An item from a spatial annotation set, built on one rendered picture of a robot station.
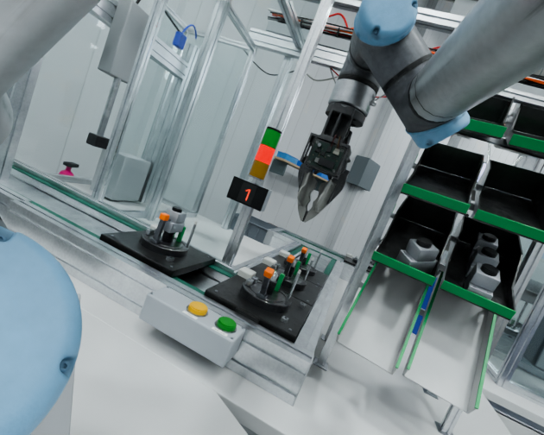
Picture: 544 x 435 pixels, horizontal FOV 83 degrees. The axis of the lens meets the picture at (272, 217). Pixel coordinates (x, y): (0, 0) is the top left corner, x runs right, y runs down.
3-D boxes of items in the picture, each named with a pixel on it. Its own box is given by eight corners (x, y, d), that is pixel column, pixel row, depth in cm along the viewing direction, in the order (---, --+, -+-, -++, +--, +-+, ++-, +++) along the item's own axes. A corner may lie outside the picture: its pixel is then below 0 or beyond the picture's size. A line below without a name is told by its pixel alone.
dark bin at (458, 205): (464, 216, 62) (483, 181, 59) (400, 192, 68) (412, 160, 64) (471, 181, 84) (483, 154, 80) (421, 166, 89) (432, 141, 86)
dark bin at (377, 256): (431, 286, 64) (446, 258, 60) (370, 260, 69) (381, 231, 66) (445, 235, 86) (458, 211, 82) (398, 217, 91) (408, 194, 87)
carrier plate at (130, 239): (170, 278, 78) (173, 270, 77) (98, 240, 84) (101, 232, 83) (213, 263, 101) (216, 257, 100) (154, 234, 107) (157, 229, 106)
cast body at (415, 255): (405, 273, 66) (418, 246, 63) (395, 260, 70) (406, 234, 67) (439, 273, 68) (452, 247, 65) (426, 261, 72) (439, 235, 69)
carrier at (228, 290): (293, 345, 69) (314, 294, 67) (202, 296, 75) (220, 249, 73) (310, 312, 92) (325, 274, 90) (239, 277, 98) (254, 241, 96)
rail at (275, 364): (293, 406, 63) (313, 360, 62) (0, 233, 85) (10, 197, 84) (298, 392, 68) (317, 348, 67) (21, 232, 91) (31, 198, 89)
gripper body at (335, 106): (296, 164, 53) (323, 96, 52) (305, 171, 61) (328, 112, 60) (338, 179, 51) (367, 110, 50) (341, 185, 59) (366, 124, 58)
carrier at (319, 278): (320, 292, 116) (333, 261, 114) (263, 265, 122) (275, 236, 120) (326, 279, 139) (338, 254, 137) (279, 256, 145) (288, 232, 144)
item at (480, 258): (486, 286, 69) (502, 261, 65) (464, 276, 70) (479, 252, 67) (486, 268, 75) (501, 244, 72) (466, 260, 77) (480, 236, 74)
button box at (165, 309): (222, 368, 60) (234, 340, 59) (137, 318, 65) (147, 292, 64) (237, 353, 66) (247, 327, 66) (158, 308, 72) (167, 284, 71)
